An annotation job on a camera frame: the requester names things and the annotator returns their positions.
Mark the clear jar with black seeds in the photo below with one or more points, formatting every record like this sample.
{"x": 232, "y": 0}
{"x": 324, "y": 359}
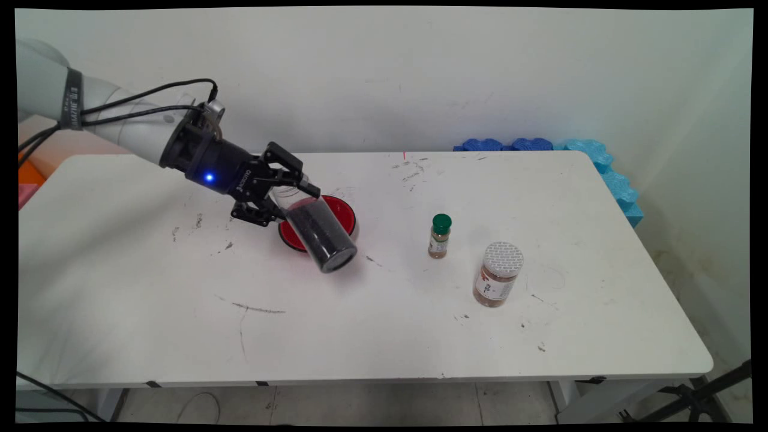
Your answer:
{"x": 321, "y": 237}

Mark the black tripod stand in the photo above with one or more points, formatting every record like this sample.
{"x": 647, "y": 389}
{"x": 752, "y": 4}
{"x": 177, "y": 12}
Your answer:
{"x": 696, "y": 399}

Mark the orange block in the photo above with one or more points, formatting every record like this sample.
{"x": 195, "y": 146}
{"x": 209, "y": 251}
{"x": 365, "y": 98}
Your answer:
{"x": 28, "y": 174}

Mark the pink block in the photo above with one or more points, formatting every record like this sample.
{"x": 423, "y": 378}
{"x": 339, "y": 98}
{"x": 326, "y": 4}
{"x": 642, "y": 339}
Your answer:
{"x": 25, "y": 195}

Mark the red bowl with black rim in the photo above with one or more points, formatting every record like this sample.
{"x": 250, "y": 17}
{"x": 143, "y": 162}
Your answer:
{"x": 344, "y": 211}

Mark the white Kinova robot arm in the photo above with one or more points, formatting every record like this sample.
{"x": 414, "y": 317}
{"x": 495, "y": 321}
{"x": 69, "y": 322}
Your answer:
{"x": 120, "y": 114}

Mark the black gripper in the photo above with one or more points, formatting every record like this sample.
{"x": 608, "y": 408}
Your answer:
{"x": 219, "y": 165}

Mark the dark blue foam piece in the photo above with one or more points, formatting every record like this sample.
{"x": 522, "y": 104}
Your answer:
{"x": 531, "y": 144}
{"x": 482, "y": 145}

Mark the white-lidded spice jar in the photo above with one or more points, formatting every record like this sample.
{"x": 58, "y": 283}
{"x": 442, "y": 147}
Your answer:
{"x": 499, "y": 273}

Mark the light blue foam mat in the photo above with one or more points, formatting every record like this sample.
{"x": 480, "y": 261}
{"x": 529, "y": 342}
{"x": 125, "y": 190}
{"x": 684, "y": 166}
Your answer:
{"x": 612, "y": 180}

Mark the green-capped spice bottle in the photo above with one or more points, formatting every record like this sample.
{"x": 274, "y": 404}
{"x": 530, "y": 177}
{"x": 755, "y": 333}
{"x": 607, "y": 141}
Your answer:
{"x": 440, "y": 231}

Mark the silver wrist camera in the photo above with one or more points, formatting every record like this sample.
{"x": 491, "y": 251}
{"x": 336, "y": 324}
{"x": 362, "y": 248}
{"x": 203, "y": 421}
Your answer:
{"x": 212, "y": 113}

